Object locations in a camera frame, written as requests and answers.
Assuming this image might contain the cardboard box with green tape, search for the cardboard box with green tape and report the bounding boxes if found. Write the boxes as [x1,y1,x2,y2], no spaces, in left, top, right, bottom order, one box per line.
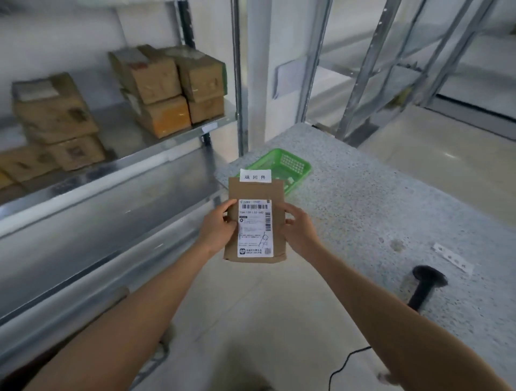
[156,45,227,103]

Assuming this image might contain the black barcode scanner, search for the black barcode scanner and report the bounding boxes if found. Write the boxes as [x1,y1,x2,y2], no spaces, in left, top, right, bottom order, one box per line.
[407,266,448,313]

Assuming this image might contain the cardboard box with orange side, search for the cardboard box with orange side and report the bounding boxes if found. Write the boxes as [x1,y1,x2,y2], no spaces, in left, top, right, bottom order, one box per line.
[121,89,192,139]

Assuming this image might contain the white label strip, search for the white label strip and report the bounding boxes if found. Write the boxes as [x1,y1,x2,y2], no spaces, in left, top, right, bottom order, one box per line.
[433,242,474,276]

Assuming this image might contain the person's right forearm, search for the person's right forearm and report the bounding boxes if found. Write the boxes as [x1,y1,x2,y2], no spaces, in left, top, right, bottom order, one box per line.
[300,243,513,391]

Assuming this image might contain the brown parcel with shipping label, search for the brown parcel with shipping label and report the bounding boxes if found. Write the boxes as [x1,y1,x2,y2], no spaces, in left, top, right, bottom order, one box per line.
[223,177,288,264]

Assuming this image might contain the green plastic basket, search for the green plastic basket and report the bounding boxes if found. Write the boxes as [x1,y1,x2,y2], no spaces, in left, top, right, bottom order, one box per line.
[246,148,313,197]

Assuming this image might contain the grey metal rack frame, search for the grey metal rack frame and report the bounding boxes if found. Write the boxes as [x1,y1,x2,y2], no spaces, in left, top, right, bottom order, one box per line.
[296,0,516,147]

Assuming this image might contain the white paper sign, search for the white paper sign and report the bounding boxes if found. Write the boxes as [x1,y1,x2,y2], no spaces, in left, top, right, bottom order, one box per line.
[239,169,272,183]

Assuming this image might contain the cardboard box with white label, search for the cardboard box with white label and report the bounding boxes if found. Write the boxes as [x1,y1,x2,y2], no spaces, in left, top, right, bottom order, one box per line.
[107,45,182,105]

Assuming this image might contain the metal shelving rack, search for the metal shelving rack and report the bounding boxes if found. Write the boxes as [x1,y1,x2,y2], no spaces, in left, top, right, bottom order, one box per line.
[0,0,245,391]

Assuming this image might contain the person's left hand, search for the person's left hand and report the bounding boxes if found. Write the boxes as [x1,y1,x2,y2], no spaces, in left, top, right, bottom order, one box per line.
[196,198,238,257]

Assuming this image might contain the flat cardboard box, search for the flat cardboard box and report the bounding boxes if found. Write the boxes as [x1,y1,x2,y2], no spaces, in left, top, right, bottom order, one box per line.
[44,135,107,172]

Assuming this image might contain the large cardboard box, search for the large cardboard box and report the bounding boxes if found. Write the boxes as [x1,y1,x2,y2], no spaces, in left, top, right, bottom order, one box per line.
[11,73,100,145]

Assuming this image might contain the small plain cardboard box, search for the small plain cardboard box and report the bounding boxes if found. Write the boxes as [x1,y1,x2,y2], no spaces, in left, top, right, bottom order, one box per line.
[186,95,225,125]

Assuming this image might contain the black scanner cable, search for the black scanner cable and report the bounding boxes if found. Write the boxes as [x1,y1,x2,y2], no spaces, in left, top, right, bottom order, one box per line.
[329,346,372,391]

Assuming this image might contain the grey wall plate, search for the grey wall plate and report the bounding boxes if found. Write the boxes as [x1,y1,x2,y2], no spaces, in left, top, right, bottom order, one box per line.
[275,59,309,100]

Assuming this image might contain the person's right hand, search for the person's right hand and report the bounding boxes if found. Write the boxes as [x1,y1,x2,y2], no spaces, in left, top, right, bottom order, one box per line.
[280,202,322,257]

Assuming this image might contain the person's left forearm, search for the person's left forearm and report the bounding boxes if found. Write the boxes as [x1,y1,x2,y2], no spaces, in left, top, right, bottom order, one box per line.
[22,244,212,391]

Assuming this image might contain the low cardboard box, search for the low cardboard box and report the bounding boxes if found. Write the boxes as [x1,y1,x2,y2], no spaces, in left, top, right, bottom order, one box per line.
[0,145,57,183]

